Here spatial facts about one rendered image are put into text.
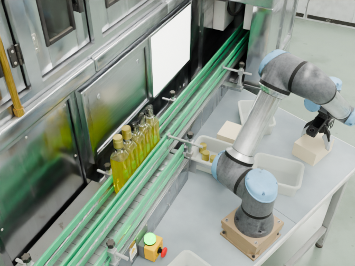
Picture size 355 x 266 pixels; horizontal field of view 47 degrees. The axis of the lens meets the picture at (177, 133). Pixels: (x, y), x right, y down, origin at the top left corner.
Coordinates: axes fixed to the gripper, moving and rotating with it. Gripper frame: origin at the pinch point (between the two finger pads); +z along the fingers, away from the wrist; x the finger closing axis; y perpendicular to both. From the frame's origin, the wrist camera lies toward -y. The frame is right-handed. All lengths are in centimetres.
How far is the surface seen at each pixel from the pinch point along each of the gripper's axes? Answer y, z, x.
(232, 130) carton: -22.6, -2.1, 32.3
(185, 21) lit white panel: -16, -43, 73
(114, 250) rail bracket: -111, -16, 8
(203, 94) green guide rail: -21, -12, 54
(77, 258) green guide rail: -121, -14, 14
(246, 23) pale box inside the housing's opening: 30, -29, 70
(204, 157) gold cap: -44, 1, 30
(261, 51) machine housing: 25, -18, 54
